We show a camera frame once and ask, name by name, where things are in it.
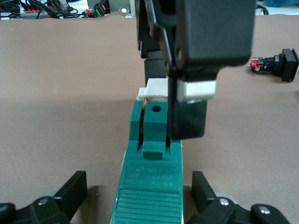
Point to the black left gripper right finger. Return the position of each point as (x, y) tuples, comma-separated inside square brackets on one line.
[(202, 193)]

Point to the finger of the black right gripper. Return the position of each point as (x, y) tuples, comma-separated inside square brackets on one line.
[(187, 119)]

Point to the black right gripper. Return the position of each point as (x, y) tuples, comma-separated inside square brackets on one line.
[(217, 30)]

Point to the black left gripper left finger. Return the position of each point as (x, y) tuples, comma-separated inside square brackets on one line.
[(70, 193)]

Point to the green fixture block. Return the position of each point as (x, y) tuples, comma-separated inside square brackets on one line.
[(151, 177)]

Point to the green connector red light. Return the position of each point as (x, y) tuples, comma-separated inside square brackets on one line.
[(101, 9)]

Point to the brown table cover sheet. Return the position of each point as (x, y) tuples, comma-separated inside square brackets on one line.
[(58, 93)]

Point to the black square pushbutton red terminals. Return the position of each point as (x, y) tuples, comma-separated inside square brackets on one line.
[(288, 65)]

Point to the grey power strip orange plugs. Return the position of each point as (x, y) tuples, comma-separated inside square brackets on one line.
[(39, 10)]

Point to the blue plastic bag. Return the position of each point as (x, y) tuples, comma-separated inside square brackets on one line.
[(280, 2)]

